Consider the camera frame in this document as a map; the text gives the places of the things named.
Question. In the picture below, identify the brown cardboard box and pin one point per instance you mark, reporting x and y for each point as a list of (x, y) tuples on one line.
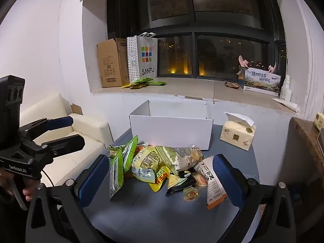
[(111, 63)]

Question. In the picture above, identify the white dotted shopping bag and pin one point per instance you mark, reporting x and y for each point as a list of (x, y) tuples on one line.
[(145, 58)]

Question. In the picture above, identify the small round snack packet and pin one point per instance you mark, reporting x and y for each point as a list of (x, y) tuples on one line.
[(191, 195)]

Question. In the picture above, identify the small brown packet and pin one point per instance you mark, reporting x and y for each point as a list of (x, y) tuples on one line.
[(231, 84)]

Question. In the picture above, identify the beige printed snack bag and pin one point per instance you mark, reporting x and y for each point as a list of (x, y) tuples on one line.
[(183, 158)]

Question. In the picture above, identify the tall green snack packet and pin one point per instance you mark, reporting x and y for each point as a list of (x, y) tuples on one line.
[(116, 176)]

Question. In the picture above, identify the pink plush toy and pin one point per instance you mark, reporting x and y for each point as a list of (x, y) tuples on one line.
[(272, 67), (244, 62)]

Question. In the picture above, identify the cream sofa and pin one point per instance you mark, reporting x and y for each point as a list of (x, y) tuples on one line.
[(83, 134)]

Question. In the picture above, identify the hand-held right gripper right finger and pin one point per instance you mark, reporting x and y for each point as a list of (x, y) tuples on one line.
[(227, 179)]

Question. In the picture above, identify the printed landscape gift box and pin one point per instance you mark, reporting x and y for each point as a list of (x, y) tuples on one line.
[(262, 81)]

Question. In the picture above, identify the dark window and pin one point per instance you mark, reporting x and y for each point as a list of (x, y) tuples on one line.
[(222, 10)]

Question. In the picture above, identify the yellow tissue pack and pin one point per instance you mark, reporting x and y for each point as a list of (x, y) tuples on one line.
[(236, 136)]

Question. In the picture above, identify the black snack packet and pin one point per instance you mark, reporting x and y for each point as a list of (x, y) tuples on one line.
[(181, 185)]

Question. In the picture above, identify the small cream box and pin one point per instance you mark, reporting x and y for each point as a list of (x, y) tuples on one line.
[(319, 121)]

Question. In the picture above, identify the person's left hand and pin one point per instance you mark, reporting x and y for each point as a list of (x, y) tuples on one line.
[(29, 189)]

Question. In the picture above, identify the pile of green flat packets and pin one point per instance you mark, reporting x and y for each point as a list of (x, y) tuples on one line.
[(141, 82)]

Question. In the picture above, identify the yellow snack pouch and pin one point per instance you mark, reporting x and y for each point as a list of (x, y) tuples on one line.
[(159, 180)]

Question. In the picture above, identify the pale yellow green snack packet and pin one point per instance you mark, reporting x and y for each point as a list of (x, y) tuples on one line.
[(145, 164)]

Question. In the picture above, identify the wooden top side table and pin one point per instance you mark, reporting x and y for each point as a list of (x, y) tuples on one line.
[(306, 136)]

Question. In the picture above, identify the white cardboard box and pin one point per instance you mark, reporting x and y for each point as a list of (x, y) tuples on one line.
[(172, 129)]

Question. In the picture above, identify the white folded paper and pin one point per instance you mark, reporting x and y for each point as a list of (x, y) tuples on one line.
[(287, 104)]

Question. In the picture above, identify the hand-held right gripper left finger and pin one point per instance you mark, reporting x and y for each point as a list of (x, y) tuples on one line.
[(93, 179)]

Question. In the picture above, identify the white plastic bottle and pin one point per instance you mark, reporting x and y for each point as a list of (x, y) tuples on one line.
[(286, 89)]

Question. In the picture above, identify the white orange snack packet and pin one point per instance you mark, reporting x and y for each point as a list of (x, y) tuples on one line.
[(214, 186)]

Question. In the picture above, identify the brown cardboard scrap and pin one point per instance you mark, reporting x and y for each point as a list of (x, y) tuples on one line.
[(76, 109)]

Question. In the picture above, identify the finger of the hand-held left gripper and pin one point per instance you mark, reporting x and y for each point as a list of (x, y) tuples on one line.
[(69, 143), (60, 122)]

